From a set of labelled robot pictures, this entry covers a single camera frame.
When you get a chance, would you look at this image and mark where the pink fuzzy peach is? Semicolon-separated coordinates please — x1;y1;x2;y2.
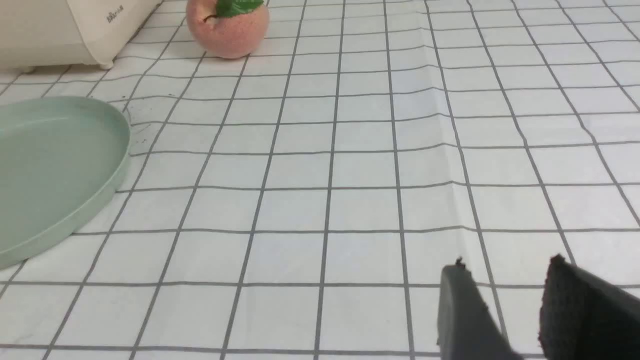
185;0;270;59

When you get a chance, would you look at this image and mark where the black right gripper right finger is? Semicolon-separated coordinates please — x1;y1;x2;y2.
538;255;640;360

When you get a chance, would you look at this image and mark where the white checkered tablecloth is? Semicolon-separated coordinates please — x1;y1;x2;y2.
1;0;640;360

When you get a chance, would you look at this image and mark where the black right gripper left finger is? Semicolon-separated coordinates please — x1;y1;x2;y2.
437;258;522;360

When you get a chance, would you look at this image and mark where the cream white toaster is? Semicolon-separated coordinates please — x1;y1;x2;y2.
0;0;160;73

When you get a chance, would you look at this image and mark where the light green plate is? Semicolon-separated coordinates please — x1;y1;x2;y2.
0;96;132;269

